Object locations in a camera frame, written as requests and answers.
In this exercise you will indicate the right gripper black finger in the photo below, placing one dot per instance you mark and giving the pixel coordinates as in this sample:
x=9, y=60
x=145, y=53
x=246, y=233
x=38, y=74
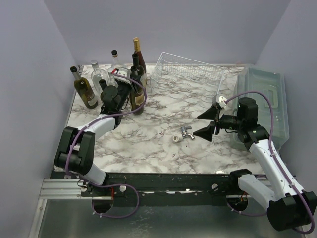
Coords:
x=206, y=133
x=209, y=114

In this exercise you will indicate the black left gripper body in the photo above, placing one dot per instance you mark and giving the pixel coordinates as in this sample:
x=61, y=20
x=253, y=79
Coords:
x=124, y=90

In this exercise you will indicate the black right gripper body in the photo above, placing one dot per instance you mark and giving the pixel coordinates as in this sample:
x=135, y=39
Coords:
x=218, y=121

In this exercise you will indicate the dark bottle black neck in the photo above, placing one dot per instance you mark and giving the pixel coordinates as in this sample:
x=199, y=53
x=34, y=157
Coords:
x=103, y=85
x=138, y=64

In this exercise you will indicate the green bottle silver neck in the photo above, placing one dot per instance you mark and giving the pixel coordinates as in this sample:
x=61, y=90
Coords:
x=84, y=90
x=136, y=101

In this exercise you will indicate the clear bottle silver stopper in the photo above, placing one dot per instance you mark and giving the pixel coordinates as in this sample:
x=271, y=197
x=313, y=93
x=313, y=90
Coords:
x=111, y=79
x=97, y=75

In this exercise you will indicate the clear bottle dark cork stopper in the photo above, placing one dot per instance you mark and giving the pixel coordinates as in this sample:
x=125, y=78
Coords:
x=116, y=63

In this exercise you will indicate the red wine bottle gold cap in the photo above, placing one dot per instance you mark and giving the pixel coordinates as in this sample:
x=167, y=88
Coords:
x=137, y=50

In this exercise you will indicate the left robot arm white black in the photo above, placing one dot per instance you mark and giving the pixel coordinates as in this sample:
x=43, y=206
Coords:
x=75, y=152

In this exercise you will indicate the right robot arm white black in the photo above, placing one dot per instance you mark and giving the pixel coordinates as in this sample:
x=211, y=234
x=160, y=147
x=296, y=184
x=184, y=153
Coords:
x=286, y=202

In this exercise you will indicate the chrome faucet with white fitting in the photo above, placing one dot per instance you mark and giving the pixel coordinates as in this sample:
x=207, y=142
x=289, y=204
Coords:
x=184, y=134

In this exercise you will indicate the clear plastic storage box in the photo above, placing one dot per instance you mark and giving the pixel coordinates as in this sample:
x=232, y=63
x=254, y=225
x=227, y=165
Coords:
x=272, y=85

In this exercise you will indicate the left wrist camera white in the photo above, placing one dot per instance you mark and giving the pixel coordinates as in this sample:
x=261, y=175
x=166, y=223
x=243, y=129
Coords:
x=122, y=74

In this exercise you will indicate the white wire wine rack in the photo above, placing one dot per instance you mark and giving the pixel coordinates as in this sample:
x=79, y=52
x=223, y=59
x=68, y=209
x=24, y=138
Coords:
x=183, y=78

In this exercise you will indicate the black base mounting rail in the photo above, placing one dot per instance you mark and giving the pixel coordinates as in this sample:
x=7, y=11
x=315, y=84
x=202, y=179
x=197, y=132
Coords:
x=174, y=200

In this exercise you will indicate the aluminium extrusion rail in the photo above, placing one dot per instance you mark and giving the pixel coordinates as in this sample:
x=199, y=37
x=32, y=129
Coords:
x=62, y=189

